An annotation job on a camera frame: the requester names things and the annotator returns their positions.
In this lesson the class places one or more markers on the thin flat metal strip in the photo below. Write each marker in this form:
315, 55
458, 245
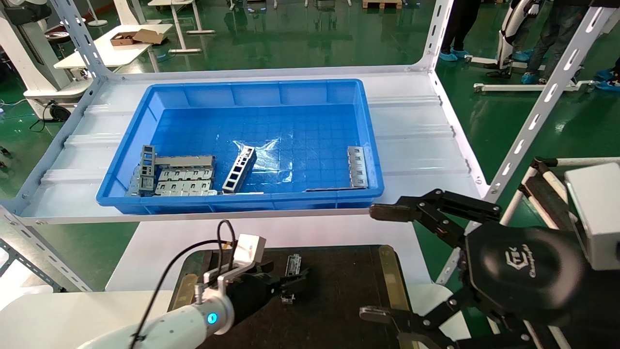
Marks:
242, 193

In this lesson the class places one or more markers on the white desk with legs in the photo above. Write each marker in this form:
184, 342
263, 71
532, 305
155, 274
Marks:
181, 24

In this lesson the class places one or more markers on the white floor frame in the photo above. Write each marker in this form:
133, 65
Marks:
528, 88

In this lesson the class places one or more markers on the person blue jeans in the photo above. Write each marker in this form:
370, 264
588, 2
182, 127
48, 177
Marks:
552, 39

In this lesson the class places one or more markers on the person black trousers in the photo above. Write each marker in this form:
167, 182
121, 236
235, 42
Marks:
460, 24

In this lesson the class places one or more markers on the white work table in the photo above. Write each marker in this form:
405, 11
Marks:
109, 51

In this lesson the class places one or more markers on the white tube cart black pads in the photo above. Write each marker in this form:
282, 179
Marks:
537, 194

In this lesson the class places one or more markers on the white black robot legs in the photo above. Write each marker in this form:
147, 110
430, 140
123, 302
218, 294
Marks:
511, 29

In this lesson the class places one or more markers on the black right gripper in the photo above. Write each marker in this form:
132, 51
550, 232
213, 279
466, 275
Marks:
523, 274

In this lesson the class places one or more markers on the black container tray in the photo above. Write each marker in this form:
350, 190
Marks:
339, 300

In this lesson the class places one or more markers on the open cardboard box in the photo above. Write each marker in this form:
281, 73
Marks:
138, 37

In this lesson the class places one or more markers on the white metal shelf rack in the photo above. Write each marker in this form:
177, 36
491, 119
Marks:
421, 145

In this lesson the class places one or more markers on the white machine column base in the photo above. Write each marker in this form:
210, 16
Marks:
29, 53

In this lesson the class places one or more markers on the flat grey slotted metal part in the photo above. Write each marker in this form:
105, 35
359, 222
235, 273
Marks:
357, 166

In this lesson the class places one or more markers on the blue shoe cover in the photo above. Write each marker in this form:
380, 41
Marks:
610, 82

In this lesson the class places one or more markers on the silver camera mount bracket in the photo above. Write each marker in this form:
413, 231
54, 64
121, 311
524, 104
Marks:
225, 277

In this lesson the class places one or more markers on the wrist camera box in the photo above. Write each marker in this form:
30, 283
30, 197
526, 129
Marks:
598, 215
250, 248

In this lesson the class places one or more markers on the clear plastic film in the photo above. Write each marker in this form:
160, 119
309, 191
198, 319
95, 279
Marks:
266, 150

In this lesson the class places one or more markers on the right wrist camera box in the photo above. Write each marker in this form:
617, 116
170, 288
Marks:
598, 215

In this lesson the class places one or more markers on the grey metal part square holes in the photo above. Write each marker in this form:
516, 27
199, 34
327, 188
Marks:
240, 169

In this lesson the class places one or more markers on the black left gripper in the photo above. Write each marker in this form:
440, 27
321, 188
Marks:
252, 295

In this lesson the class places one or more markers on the upright grey metal frame part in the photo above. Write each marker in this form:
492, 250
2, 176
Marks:
147, 167

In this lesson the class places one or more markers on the wooden pallet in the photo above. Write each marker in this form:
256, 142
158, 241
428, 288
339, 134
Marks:
382, 4

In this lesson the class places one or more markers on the grey slotted metal plate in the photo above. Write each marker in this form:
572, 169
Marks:
186, 174

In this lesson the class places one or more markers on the stack of grey brackets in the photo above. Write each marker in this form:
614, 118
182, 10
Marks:
186, 187

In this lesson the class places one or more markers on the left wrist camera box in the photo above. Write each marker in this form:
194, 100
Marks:
250, 248

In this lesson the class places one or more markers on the long grey metal channel part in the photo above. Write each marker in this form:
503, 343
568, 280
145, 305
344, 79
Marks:
293, 265

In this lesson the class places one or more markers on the long grey metal bar part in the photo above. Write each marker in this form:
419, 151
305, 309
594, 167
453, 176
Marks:
186, 161

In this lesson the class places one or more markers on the blue plastic bin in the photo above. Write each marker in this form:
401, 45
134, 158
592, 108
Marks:
261, 126

